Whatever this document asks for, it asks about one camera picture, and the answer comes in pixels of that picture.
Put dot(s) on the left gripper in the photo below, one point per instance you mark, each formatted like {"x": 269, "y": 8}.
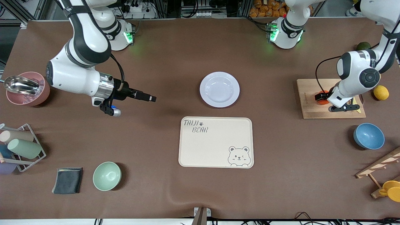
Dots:
{"x": 320, "y": 96}

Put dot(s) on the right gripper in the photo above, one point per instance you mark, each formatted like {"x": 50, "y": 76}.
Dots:
{"x": 124, "y": 91}

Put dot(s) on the orange mandarin fruit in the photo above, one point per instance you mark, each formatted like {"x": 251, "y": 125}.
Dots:
{"x": 322, "y": 102}

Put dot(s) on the pale grey round plate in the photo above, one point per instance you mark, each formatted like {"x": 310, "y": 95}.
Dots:
{"x": 219, "y": 89}

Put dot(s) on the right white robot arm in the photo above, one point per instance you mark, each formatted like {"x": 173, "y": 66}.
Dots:
{"x": 87, "y": 37}

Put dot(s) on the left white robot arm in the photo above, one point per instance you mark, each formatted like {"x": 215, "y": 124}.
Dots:
{"x": 353, "y": 72}

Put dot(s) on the yellow plastic fork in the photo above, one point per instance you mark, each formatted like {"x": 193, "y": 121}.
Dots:
{"x": 353, "y": 100}

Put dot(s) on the yellow plastic knife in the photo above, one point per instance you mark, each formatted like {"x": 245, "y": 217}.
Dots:
{"x": 359, "y": 110}

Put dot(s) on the bamboo cutting board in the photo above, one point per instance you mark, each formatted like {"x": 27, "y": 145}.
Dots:
{"x": 312, "y": 109}

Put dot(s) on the yellow lemon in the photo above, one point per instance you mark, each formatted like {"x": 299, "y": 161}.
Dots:
{"x": 381, "y": 92}

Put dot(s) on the blue bowl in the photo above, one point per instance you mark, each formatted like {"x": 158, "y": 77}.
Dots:
{"x": 368, "y": 136}

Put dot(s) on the dark green round fruit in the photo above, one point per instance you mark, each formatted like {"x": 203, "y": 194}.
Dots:
{"x": 362, "y": 46}

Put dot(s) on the wooden dish rack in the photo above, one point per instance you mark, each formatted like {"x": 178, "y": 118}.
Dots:
{"x": 379, "y": 164}

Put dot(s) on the cream bear print tray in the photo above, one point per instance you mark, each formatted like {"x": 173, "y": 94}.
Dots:
{"x": 215, "y": 147}

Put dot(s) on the white power strip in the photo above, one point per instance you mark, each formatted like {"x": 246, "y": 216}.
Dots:
{"x": 140, "y": 12}
{"x": 200, "y": 14}

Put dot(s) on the mint green bowl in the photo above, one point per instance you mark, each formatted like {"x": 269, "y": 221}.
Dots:
{"x": 107, "y": 176}

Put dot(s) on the yellow cup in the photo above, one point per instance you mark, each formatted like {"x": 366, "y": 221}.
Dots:
{"x": 392, "y": 190}

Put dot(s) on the dark grey folded cloth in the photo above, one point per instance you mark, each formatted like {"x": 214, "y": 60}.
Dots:
{"x": 67, "y": 181}

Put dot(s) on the pile of orange packets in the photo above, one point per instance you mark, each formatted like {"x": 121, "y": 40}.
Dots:
{"x": 262, "y": 9}

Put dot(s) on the pink bowl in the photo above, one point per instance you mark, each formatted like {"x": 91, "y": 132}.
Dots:
{"x": 29, "y": 100}

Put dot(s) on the metal scoop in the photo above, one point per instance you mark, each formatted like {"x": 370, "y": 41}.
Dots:
{"x": 20, "y": 85}

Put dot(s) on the mint green cup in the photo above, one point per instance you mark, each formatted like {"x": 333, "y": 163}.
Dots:
{"x": 25, "y": 148}

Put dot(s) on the beige cup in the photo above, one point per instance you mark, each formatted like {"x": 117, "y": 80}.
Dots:
{"x": 18, "y": 136}

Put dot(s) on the blue cup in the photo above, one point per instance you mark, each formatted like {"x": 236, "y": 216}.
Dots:
{"x": 4, "y": 151}

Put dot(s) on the purple cup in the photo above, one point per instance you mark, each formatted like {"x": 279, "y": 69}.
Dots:
{"x": 6, "y": 168}

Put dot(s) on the metal table edge bracket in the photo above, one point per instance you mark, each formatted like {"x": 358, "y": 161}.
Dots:
{"x": 201, "y": 217}

